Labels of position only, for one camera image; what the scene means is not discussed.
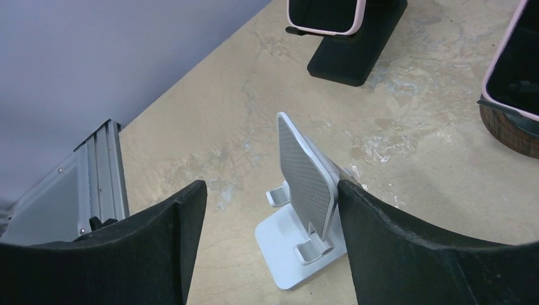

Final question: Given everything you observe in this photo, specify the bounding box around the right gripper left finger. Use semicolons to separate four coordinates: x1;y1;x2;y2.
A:
1;180;207;304

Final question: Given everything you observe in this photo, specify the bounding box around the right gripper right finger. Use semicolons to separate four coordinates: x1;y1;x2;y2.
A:
338;180;538;304

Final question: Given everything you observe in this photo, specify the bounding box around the silver phone stand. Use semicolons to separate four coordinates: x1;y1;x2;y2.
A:
255;112;354;290

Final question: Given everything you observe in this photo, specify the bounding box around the pink phone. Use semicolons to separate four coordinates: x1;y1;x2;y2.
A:
482;0;538;121
286;0;367;36

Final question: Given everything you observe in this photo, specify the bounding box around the brown round phone stand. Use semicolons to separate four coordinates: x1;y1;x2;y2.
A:
477;97;538;159

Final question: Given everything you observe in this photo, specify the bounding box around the black folding phone stand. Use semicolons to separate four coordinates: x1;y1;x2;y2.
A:
307;0;407;86

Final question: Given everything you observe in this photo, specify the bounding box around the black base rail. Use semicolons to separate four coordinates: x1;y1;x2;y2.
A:
1;120;130;246

